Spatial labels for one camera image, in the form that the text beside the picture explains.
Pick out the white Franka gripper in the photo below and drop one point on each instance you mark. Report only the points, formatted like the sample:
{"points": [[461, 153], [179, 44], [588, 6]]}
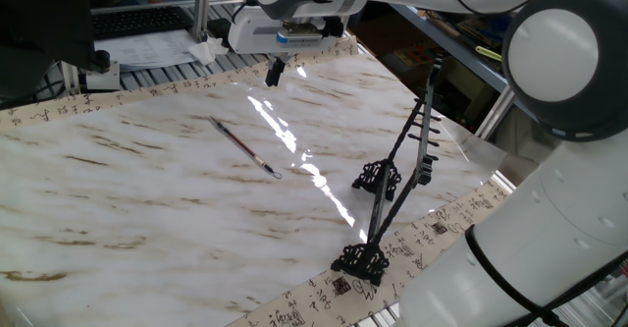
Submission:
{"points": [[250, 35]]}

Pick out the brown calligraphy brush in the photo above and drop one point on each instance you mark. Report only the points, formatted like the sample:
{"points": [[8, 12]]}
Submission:
{"points": [[240, 143]]}

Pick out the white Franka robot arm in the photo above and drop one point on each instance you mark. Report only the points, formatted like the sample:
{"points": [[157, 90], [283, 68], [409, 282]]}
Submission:
{"points": [[539, 248]]}

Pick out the black carved pen rack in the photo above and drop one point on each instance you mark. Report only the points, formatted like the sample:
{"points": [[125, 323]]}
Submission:
{"points": [[360, 265]]}

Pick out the white crumpled tissue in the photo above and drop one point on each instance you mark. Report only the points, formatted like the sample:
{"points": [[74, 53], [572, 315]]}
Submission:
{"points": [[206, 52]]}

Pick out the white paper stack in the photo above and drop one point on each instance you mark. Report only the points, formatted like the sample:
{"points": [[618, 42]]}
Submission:
{"points": [[147, 49]]}

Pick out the dark box coloured print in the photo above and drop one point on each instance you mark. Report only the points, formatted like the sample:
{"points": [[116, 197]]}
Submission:
{"points": [[412, 54]]}

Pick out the black computer keyboard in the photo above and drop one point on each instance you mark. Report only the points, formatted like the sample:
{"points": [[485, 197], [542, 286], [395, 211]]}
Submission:
{"points": [[137, 22]]}

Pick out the glossy marble pattern mat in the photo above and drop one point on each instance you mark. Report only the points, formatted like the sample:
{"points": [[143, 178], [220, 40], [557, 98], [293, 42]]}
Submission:
{"points": [[147, 209]]}

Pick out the beige calligraphy paper sheet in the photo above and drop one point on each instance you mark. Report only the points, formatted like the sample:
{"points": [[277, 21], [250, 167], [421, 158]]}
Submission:
{"points": [[73, 105]]}

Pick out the yellow green tool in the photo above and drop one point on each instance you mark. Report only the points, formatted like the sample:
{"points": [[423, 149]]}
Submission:
{"points": [[488, 53]]}

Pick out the silver camera box blue end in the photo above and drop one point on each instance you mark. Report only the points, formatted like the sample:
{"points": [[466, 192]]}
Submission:
{"points": [[299, 31]]}

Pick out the aluminium upright post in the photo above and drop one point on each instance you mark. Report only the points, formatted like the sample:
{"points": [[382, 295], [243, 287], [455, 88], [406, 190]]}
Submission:
{"points": [[201, 3]]}

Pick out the white mount black knob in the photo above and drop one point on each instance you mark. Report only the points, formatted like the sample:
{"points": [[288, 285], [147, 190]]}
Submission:
{"points": [[103, 79]]}

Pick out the grey shelf rail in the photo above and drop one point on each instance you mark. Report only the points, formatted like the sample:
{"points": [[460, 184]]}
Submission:
{"points": [[456, 47]]}

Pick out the aluminium frame leg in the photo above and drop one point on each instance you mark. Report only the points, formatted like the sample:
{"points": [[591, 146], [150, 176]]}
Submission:
{"points": [[493, 116]]}

